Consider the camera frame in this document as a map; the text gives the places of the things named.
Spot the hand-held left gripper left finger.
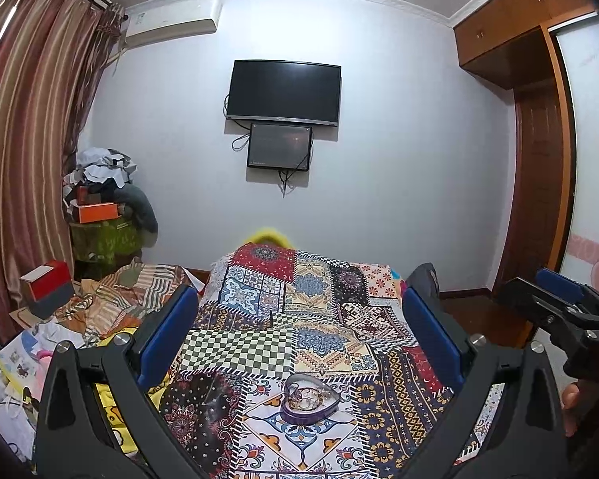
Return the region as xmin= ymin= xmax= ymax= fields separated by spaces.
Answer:
xmin=32 ymin=284 xmax=205 ymax=479

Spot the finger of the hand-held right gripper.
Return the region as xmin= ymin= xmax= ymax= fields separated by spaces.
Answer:
xmin=499 ymin=277 xmax=599 ymax=355
xmin=536 ymin=268 xmax=587 ymax=306

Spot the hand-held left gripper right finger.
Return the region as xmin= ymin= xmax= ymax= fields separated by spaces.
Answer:
xmin=402 ymin=287 xmax=567 ymax=479

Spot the red braided cord bracelet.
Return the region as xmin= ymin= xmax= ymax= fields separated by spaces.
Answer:
xmin=288 ymin=390 xmax=330 ymax=410

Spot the heart-shaped purple tin box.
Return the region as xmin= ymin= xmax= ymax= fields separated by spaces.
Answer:
xmin=280 ymin=373 xmax=341 ymax=425

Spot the person's right hand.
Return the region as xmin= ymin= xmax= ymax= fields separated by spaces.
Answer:
xmin=561 ymin=382 xmax=581 ymax=438

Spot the striped brown bedding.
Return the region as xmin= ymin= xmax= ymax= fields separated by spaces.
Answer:
xmin=55 ymin=257 xmax=205 ymax=345

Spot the yellow cartoon blanket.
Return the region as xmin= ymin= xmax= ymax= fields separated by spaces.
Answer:
xmin=94 ymin=329 xmax=175 ymax=455

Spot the patchwork printed blanket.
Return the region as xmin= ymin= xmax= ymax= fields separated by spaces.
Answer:
xmin=152 ymin=242 xmax=510 ymax=479

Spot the brown wooden door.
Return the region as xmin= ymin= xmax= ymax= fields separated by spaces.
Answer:
xmin=492 ymin=25 xmax=577 ymax=300

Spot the green patterned box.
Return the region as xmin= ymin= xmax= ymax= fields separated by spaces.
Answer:
xmin=70 ymin=217 xmax=145 ymax=265

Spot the white sliding wardrobe door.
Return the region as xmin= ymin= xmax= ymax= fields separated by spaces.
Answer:
xmin=551 ymin=10 xmax=599 ymax=306

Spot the red box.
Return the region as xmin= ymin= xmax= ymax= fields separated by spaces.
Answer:
xmin=20 ymin=259 xmax=73 ymax=303

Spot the orange box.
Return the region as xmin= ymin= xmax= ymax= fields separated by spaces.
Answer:
xmin=77 ymin=202 xmax=119 ymax=224

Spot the pile of papers and bags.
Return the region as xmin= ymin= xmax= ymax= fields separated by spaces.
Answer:
xmin=0 ymin=317 xmax=88 ymax=465

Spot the pile of grey clothes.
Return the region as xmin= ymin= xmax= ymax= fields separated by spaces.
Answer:
xmin=62 ymin=147 xmax=141 ymax=205

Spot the striped brown curtain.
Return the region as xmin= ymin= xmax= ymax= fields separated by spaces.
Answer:
xmin=0 ymin=0 xmax=127 ymax=360

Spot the brown wooden wardrobe cabinet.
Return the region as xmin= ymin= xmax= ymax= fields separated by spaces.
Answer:
xmin=452 ymin=0 xmax=599 ymax=91

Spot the white air conditioner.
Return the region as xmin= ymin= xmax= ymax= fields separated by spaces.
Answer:
xmin=122 ymin=0 xmax=223 ymax=51

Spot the black monitor cable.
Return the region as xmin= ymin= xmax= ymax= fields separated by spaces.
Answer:
xmin=278 ymin=152 xmax=313 ymax=196

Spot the small black wall monitor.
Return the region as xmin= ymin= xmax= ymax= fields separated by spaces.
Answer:
xmin=246 ymin=121 xmax=314 ymax=173

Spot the black wall television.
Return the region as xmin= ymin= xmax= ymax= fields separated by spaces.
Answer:
xmin=227 ymin=59 xmax=343 ymax=128

